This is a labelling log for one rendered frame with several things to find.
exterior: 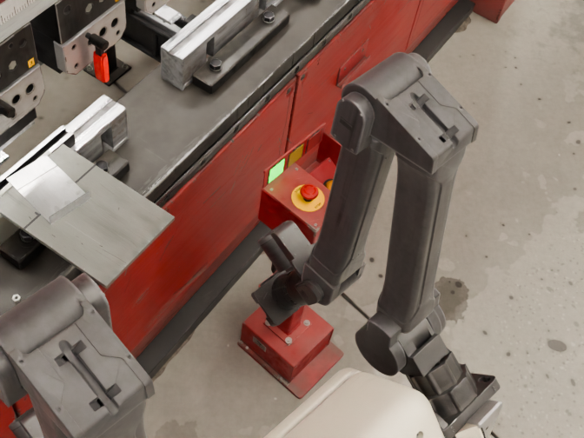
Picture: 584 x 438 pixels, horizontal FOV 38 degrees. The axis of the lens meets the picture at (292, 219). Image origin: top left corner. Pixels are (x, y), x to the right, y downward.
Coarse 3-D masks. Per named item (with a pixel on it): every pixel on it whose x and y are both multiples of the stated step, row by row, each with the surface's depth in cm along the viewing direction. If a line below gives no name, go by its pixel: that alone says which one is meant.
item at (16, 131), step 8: (32, 112) 145; (24, 120) 144; (32, 120) 146; (16, 128) 143; (24, 128) 147; (0, 136) 141; (8, 136) 143; (16, 136) 146; (0, 144) 142; (8, 144) 145
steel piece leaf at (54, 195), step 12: (36, 180) 152; (48, 180) 152; (60, 180) 152; (24, 192) 150; (36, 192) 150; (48, 192) 150; (60, 192) 151; (72, 192) 151; (84, 192) 151; (36, 204) 149; (48, 204) 149; (60, 204) 149; (72, 204) 148; (48, 216) 147; (60, 216) 147
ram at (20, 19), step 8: (0, 0) 119; (40, 0) 126; (48, 0) 128; (56, 0) 129; (24, 8) 124; (32, 8) 126; (40, 8) 127; (16, 16) 123; (24, 16) 125; (32, 16) 126; (8, 24) 123; (16, 24) 124; (24, 24) 126; (0, 32) 122; (8, 32) 124; (0, 40) 123
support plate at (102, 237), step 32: (64, 160) 155; (96, 192) 152; (128, 192) 152; (32, 224) 146; (64, 224) 147; (96, 224) 148; (128, 224) 149; (160, 224) 149; (64, 256) 144; (96, 256) 144; (128, 256) 145
